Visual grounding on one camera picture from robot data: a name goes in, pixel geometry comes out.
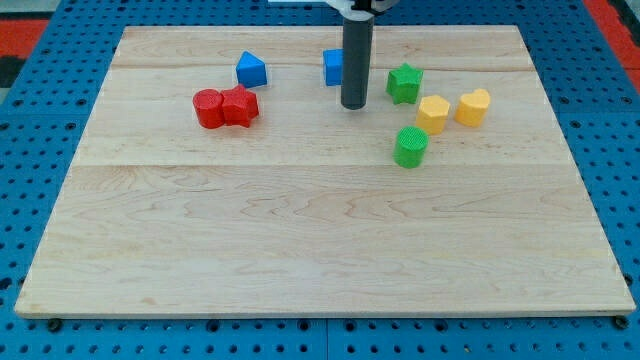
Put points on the yellow hexagon block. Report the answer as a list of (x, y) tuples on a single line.
[(432, 114)]

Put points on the blue cube block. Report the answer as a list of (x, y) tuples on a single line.
[(332, 66)]

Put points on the red star block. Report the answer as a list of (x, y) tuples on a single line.
[(240, 106)]

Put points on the light wooden board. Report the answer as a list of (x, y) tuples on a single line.
[(305, 213)]

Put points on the green star block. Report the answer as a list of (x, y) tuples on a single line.
[(403, 84)]

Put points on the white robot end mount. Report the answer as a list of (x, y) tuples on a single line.
[(348, 9)]

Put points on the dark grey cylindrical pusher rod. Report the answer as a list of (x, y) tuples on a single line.
[(356, 46)]

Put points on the red cylinder block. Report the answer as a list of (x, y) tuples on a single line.
[(208, 108)]

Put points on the yellow heart block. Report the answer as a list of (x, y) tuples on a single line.
[(472, 108)]

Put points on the green cylinder block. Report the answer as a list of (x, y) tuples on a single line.
[(410, 147)]

